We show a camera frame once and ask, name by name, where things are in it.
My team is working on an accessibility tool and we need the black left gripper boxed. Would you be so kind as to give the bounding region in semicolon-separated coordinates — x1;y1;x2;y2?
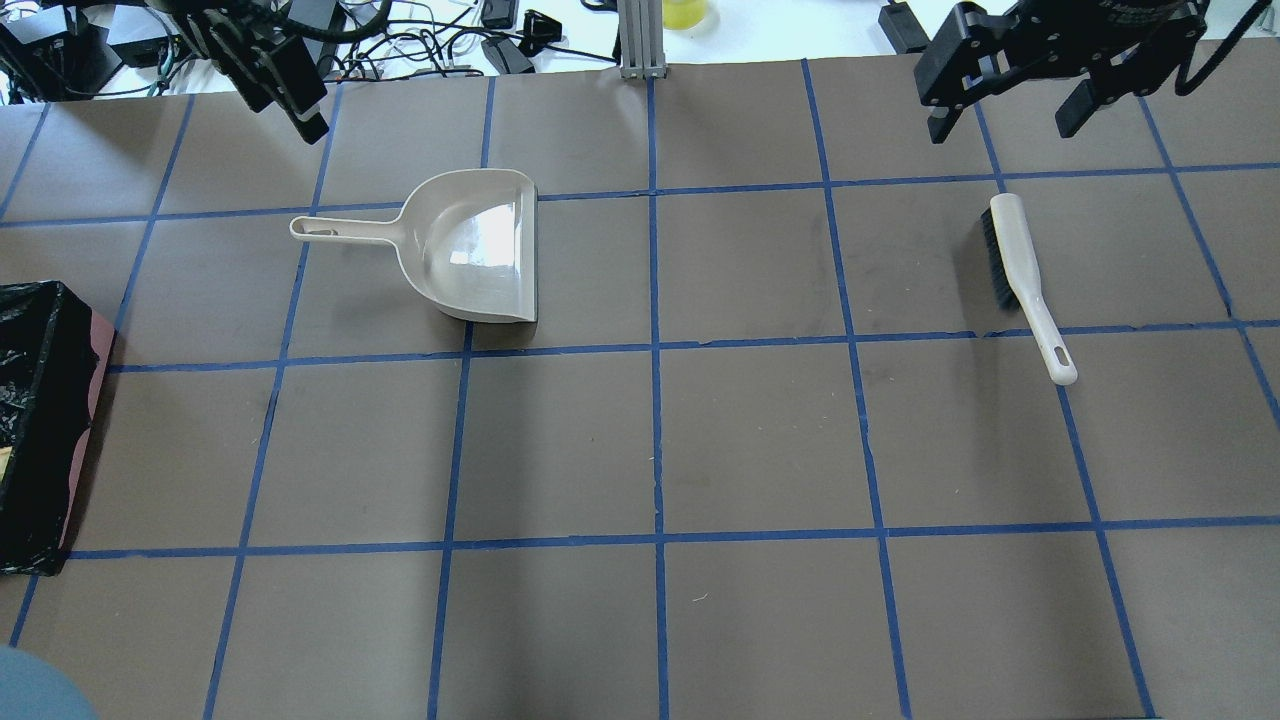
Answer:
170;1;330;145

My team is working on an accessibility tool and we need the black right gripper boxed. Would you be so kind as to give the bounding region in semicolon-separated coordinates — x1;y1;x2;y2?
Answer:
915;1;1207;143

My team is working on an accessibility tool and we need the white hand brush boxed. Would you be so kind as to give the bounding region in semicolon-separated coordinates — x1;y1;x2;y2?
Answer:
980;193;1079;387

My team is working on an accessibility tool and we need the beige plastic dustpan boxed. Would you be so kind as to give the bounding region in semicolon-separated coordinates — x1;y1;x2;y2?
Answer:
289;168;539;324

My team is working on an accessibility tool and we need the bin with black bag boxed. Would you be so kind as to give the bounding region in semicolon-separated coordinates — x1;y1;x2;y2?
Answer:
1;281;116;577

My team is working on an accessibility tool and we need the aluminium frame post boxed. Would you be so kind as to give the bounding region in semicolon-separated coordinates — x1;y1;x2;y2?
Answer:
617;0;668;79

